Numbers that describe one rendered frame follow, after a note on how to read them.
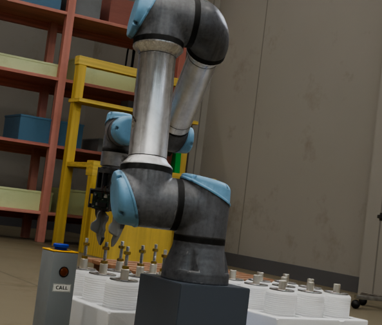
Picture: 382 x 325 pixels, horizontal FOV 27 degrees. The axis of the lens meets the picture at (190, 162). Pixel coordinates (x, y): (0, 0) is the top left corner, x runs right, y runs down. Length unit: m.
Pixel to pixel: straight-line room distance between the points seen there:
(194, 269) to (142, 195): 0.19
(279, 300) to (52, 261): 0.72
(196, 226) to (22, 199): 6.08
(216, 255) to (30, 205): 6.10
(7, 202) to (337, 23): 3.41
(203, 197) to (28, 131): 6.07
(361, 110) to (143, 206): 4.90
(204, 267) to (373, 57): 4.93
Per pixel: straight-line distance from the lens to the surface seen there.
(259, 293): 2.51
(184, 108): 2.04
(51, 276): 2.06
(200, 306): 1.73
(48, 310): 2.08
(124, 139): 2.08
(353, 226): 6.41
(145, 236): 6.65
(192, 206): 1.74
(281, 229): 7.07
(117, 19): 8.24
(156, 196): 1.72
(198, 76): 1.96
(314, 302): 2.51
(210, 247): 1.76
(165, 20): 1.82
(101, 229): 2.25
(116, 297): 2.11
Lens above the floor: 0.45
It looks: 4 degrees up
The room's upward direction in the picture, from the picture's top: 7 degrees clockwise
